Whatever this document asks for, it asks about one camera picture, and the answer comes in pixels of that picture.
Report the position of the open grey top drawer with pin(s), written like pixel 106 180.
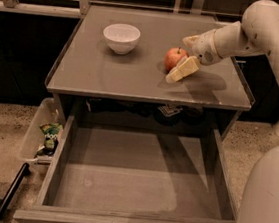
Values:
pixel 105 174

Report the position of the green snack bag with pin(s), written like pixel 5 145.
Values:
pixel 52 133

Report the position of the clear plastic bin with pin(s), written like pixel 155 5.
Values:
pixel 32 150

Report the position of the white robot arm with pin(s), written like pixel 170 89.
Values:
pixel 257 33

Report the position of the black pole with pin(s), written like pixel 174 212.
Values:
pixel 23 171

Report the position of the red apple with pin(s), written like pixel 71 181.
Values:
pixel 173 56

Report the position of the grey cabinet with top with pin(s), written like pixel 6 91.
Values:
pixel 87 66

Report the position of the white ceramic bowl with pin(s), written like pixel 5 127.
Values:
pixel 121 38

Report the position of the metal railing frame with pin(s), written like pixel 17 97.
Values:
pixel 91 4

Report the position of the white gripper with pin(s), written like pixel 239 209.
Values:
pixel 204 47

